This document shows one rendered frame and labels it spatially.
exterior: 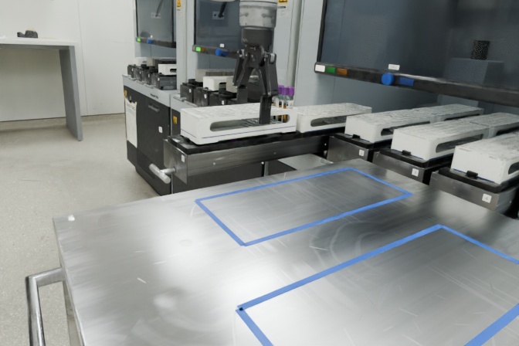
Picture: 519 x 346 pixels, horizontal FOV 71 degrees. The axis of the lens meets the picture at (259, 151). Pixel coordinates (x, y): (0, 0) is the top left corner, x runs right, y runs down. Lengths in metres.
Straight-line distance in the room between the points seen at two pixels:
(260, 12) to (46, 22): 3.54
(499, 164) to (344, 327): 0.56
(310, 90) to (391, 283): 0.86
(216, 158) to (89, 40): 3.60
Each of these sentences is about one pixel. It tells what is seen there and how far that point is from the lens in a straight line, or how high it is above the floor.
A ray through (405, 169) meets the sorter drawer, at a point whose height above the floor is 0.79.
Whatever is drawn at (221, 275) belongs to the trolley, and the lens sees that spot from 0.41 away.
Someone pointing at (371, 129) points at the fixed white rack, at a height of 0.85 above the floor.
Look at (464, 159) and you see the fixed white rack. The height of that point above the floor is 0.84.
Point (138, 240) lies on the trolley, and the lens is 0.48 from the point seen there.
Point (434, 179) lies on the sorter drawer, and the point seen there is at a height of 0.79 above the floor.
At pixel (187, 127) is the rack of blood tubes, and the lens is 0.88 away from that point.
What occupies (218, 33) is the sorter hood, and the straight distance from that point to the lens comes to 1.68.
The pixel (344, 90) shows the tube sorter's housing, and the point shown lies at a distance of 1.29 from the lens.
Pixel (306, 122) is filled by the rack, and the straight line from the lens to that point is 1.01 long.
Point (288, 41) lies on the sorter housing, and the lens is 1.30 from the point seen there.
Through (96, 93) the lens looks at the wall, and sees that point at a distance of 4.42.
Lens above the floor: 1.07
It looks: 18 degrees down
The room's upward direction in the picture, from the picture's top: 4 degrees clockwise
